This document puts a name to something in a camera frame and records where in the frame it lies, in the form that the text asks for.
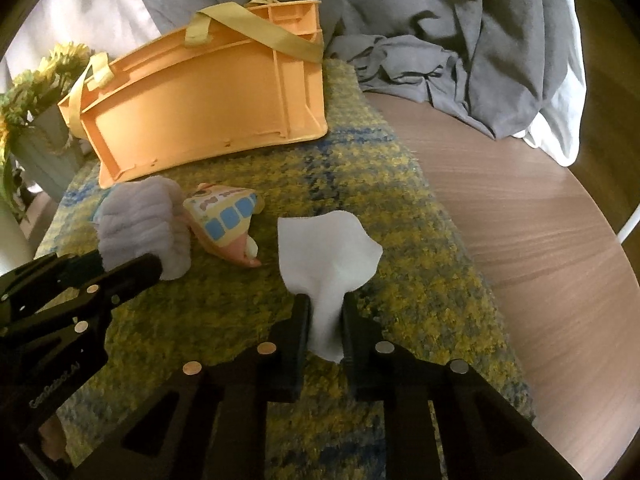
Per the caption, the person's left hand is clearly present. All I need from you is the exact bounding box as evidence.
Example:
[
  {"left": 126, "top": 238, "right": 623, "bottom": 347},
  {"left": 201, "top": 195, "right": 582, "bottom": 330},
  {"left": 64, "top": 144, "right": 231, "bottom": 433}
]
[{"left": 39, "top": 415, "right": 69, "bottom": 462}]

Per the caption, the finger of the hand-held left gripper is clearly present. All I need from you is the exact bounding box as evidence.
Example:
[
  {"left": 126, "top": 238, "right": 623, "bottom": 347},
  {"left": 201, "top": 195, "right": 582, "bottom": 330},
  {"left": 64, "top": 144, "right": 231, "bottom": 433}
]
[
  {"left": 50, "top": 253, "right": 164, "bottom": 330},
  {"left": 0, "top": 254, "right": 105, "bottom": 307}
]

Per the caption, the yellow bus plush toy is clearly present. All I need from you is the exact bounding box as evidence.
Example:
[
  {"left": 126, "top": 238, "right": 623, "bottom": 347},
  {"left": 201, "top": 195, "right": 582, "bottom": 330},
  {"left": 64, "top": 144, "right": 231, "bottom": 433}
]
[{"left": 182, "top": 184, "right": 266, "bottom": 267}]

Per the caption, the green leafy plant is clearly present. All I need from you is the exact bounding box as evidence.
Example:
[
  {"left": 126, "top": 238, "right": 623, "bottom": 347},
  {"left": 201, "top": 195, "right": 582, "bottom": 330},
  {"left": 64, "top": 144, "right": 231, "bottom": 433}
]
[{"left": 0, "top": 147, "right": 28, "bottom": 221}]

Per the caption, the grey-green vase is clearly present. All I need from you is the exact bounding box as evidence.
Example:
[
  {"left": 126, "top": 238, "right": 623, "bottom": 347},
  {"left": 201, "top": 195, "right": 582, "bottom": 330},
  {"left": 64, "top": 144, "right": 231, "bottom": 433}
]
[{"left": 10, "top": 105, "right": 90, "bottom": 201}]

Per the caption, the yellow plaid table runner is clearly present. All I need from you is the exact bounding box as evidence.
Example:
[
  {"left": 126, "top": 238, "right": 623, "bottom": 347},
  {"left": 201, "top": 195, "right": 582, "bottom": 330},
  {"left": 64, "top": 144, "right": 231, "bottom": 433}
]
[{"left": 35, "top": 57, "right": 536, "bottom": 480}]

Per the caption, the white vase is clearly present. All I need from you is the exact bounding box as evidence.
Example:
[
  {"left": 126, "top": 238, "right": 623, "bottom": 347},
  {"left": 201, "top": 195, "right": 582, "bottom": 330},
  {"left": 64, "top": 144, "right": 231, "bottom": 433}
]
[{"left": 0, "top": 200, "right": 40, "bottom": 273}]

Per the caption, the white sock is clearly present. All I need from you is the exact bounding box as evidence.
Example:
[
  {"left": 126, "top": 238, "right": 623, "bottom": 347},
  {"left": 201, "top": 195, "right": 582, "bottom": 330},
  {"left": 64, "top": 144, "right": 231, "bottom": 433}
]
[{"left": 277, "top": 211, "right": 383, "bottom": 362}]

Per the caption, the sunflower bouquet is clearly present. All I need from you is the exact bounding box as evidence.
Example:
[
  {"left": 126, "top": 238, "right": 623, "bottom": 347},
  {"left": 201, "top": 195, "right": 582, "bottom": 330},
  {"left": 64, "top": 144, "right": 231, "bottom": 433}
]
[{"left": 0, "top": 42, "right": 96, "bottom": 146}]

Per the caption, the orange crate with yellow straps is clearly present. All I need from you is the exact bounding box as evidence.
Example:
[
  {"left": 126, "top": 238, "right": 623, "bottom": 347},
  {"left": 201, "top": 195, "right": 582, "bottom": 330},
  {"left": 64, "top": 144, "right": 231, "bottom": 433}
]
[{"left": 57, "top": 0, "right": 329, "bottom": 190}]

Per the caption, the white frame strip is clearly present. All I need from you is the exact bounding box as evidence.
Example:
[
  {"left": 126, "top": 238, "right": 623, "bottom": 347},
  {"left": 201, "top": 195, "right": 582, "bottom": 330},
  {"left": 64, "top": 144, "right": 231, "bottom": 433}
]
[{"left": 617, "top": 199, "right": 640, "bottom": 247}]

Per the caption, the white curtain lining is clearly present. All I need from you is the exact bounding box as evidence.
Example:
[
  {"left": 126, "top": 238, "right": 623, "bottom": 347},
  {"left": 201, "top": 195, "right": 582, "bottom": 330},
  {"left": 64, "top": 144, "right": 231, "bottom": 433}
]
[{"left": 515, "top": 0, "right": 587, "bottom": 168}]

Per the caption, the pale pink curtain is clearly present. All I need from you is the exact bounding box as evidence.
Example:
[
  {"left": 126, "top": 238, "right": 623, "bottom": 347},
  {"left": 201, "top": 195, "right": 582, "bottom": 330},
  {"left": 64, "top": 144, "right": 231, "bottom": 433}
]
[{"left": 0, "top": 0, "right": 161, "bottom": 81}]

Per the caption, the fluffy lavender sock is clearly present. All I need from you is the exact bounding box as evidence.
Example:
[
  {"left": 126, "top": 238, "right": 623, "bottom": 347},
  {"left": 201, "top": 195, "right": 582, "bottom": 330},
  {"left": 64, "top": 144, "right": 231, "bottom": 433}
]
[{"left": 92, "top": 177, "right": 192, "bottom": 281}]

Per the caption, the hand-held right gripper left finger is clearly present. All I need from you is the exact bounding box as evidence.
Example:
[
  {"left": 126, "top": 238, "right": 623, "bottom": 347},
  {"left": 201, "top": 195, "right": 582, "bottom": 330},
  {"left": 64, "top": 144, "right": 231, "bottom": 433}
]
[{"left": 75, "top": 292, "right": 313, "bottom": 480}]

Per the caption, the grey curtain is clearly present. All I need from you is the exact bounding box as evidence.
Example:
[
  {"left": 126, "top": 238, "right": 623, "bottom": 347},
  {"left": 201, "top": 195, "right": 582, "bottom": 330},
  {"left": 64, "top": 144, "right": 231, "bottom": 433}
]
[{"left": 122, "top": 0, "right": 576, "bottom": 140}]

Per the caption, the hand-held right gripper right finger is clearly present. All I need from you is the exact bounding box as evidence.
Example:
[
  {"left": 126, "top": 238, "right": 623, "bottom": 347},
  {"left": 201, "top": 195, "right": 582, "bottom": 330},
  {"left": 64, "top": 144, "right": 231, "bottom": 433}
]
[{"left": 341, "top": 292, "right": 551, "bottom": 480}]

